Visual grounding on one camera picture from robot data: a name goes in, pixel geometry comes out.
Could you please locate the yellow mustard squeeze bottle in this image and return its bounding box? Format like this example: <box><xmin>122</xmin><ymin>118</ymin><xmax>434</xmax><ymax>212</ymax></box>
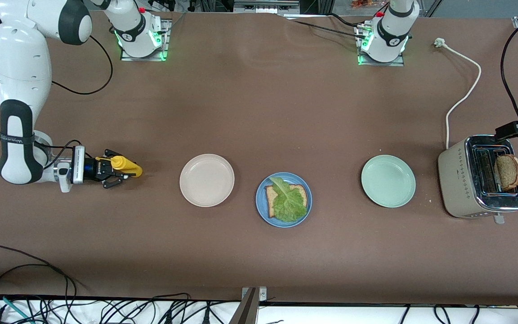
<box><xmin>95</xmin><ymin>155</ymin><xmax>143</xmax><ymax>178</ymax></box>

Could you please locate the bread slice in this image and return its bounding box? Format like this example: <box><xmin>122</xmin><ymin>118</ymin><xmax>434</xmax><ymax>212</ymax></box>
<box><xmin>494</xmin><ymin>154</ymin><xmax>518</xmax><ymax>191</ymax></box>
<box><xmin>265</xmin><ymin>184</ymin><xmax>308</xmax><ymax>219</ymax></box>

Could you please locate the green lettuce leaf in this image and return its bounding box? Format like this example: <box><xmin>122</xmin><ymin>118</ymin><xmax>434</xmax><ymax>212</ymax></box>
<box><xmin>270</xmin><ymin>177</ymin><xmax>308</xmax><ymax>223</ymax></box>

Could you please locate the beige round plate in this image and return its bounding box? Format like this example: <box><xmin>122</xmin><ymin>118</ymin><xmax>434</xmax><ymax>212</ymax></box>
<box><xmin>179</xmin><ymin>154</ymin><xmax>235</xmax><ymax>208</ymax></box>

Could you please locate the light green round plate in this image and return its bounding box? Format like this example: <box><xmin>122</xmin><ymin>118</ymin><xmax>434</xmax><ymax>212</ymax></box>
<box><xmin>361</xmin><ymin>155</ymin><xmax>416</xmax><ymax>208</ymax></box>

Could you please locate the blue round plate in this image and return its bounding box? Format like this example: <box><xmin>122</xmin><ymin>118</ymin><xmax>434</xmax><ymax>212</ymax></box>
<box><xmin>255</xmin><ymin>172</ymin><xmax>313</xmax><ymax>228</ymax></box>

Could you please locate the beige chrome toaster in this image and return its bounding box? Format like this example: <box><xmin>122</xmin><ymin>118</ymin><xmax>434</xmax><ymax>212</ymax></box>
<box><xmin>438</xmin><ymin>135</ymin><xmax>518</xmax><ymax>225</ymax></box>

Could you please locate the white toaster power cable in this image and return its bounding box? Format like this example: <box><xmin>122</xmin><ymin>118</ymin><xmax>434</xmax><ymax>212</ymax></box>
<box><xmin>434</xmin><ymin>38</ymin><xmax>482</xmax><ymax>150</ymax></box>

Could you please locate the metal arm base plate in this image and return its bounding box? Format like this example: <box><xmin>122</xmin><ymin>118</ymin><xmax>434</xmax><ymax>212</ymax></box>
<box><xmin>356</xmin><ymin>22</ymin><xmax>406</xmax><ymax>67</ymax></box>
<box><xmin>120</xmin><ymin>19</ymin><xmax>172</xmax><ymax>62</ymax></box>

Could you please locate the black cable tangle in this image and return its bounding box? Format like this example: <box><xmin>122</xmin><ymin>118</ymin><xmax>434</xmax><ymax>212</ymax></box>
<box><xmin>0</xmin><ymin>292</ymin><xmax>232</xmax><ymax>324</ymax></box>

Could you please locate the grey camera mast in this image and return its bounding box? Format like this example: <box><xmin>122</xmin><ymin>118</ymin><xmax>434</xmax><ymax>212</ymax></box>
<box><xmin>228</xmin><ymin>288</ymin><xmax>259</xmax><ymax>324</ymax></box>

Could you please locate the silver metal edge bracket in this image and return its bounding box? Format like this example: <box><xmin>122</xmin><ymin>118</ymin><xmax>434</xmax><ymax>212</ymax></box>
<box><xmin>241</xmin><ymin>287</ymin><xmax>268</xmax><ymax>302</ymax></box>

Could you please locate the black base supply cable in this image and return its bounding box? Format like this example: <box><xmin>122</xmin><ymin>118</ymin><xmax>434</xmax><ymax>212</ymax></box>
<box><xmin>291</xmin><ymin>13</ymin><xmax>367</xmax><ymax>39</ymax></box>

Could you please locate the silver background equipment frame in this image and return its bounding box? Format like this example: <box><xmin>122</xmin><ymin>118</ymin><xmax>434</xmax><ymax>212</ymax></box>
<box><xmin>234</xmin><ymin>0</ymin><xmax>300</xmax><ymax>14</ymax></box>

